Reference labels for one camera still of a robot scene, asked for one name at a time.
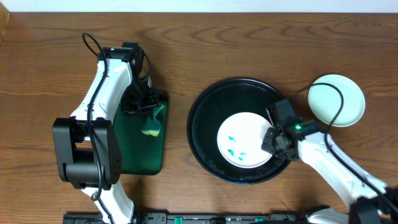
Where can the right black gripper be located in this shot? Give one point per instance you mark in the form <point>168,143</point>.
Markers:
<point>267,144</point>

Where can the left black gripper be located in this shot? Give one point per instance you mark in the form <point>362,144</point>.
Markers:
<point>145,104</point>

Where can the green yellow sponge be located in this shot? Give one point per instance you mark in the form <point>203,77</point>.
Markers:
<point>152,126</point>

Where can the white plate with green stain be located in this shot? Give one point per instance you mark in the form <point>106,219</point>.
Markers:
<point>239,140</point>

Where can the mint plate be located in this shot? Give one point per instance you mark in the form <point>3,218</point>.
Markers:
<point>336,100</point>

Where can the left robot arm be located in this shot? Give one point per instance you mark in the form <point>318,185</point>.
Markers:
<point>86,147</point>

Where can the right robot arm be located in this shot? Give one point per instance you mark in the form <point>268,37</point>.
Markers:
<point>368,199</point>

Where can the green rectangular tray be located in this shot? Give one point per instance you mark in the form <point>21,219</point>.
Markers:
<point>141,154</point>

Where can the round black serving tray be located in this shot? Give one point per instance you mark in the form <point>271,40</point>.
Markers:
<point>216,104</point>

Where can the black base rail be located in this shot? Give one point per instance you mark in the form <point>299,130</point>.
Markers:
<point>163,218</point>

